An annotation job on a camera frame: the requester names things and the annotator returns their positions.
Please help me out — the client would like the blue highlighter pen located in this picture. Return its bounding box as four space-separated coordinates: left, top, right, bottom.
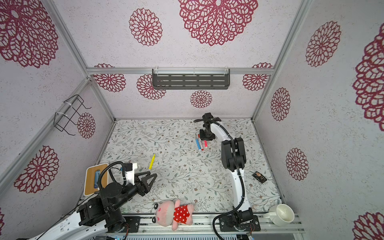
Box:
195 137 202 151

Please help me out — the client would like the white red-tip marker pen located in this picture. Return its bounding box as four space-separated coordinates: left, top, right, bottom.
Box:
198 134 205 151

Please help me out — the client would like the yellow highlighter pen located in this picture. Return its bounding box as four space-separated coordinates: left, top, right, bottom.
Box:
149 154 156 170

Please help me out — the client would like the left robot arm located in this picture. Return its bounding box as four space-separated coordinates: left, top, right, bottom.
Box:
31 171 157 240

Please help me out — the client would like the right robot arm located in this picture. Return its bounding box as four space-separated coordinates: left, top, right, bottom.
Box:
194 113 255 240

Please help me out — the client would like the white wooden-top box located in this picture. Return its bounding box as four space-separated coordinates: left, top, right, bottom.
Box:
83 164 108 197

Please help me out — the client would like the pink plush pig toy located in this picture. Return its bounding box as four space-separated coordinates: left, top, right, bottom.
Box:
152 200 195 231

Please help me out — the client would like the small dark brown object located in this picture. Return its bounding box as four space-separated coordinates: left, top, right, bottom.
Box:
253 171 268 184

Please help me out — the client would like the white cup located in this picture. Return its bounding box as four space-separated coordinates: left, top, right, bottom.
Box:
263 204 295 227

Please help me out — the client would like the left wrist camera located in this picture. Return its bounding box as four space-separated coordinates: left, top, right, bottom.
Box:
122 163 138 185

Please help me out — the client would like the dark grey wall shelf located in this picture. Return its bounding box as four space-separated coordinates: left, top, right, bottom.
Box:
152 69 231 90

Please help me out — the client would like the black wire wall rack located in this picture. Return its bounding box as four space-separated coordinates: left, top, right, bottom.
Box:
53 94 91 136

